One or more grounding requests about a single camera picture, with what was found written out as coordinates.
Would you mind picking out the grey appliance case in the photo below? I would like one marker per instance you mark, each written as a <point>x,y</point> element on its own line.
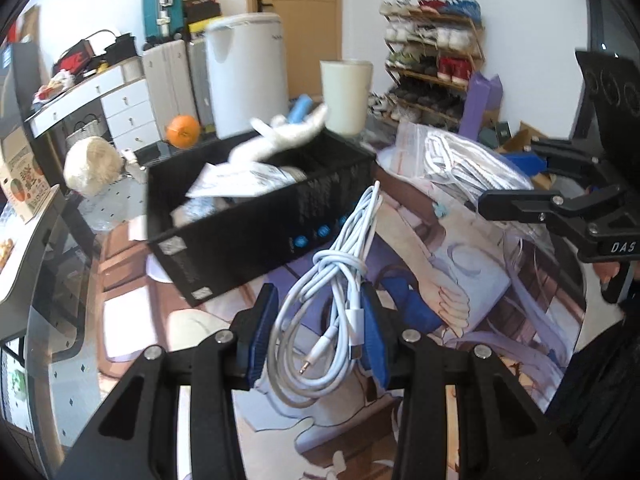
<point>30,260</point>

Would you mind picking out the printed fruit carton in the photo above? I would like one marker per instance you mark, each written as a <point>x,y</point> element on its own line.
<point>22,175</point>

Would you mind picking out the white printed packet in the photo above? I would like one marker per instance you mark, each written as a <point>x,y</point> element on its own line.
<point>235,180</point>

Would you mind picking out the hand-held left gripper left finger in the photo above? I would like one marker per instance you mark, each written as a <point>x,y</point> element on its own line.
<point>260,335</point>

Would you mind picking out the dark grey fridge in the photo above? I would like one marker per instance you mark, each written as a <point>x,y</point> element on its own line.
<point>20,75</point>

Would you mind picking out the wooden shoe rack with shoes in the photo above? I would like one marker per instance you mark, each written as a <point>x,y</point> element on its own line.
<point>435,55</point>

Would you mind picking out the clear plastic bag of oranges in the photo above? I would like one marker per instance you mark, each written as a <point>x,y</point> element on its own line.
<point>5,252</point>

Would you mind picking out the white suitcase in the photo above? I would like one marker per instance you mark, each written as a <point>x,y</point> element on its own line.
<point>162,82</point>

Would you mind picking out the black bag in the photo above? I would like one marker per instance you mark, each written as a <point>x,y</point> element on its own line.
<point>120,44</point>

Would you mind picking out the person's dark clothing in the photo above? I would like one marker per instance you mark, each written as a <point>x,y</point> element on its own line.
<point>600,390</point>

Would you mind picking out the bag of fruit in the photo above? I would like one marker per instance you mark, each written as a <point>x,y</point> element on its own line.
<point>55,86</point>

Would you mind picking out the white drawer dresser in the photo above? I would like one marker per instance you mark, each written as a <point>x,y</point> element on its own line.
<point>125,105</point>

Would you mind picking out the teal suitcase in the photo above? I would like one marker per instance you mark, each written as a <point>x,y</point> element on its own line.
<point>162,0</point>

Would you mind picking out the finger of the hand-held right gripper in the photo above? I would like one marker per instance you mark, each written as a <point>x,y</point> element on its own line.
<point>565,162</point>
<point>525,205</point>

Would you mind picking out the wooden door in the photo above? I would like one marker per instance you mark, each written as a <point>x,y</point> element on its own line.
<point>295,20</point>

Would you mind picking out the large white cylindrical bin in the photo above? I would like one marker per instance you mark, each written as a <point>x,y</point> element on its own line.
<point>247,75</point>

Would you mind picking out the pale round cabbage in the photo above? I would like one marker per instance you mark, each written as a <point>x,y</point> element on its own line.
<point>95,167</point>

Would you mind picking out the black cardboard box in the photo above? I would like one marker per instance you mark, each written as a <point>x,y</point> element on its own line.
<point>240,245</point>

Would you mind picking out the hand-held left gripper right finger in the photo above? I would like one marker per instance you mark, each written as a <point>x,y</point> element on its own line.
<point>375,340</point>

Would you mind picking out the orange fruit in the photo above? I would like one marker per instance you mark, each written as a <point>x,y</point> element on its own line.
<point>182,131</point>

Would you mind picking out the cream cylindrical bin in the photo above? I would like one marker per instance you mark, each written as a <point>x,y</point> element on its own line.
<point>345,92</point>

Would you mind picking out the silver suitcase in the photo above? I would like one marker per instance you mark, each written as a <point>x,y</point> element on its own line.
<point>197,80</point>

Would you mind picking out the small green object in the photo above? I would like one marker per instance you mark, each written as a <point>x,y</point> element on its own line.
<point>20,384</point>

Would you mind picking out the white plush bunny toy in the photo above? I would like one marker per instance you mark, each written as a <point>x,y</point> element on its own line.
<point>285,136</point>

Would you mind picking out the printed cartoon desk mat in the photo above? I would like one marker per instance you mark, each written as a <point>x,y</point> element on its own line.
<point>500,285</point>

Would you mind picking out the stacked black boxes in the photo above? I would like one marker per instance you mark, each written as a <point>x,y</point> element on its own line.
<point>202,10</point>

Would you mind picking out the open brown cardboard box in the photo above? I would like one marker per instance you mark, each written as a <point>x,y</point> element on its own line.
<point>520,142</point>

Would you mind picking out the red and black shoebox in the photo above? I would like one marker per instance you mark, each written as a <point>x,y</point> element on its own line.
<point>75,57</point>

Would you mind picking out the silver foil packet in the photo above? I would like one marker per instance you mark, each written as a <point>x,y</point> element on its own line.
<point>197,212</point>

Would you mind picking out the person's right hand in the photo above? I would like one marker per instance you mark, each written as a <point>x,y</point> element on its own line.
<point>607,272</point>

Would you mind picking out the dark shoebox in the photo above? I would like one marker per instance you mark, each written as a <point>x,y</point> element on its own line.
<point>492,135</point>

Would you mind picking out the wicker basket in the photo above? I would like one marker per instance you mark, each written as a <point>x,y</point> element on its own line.
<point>85,132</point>

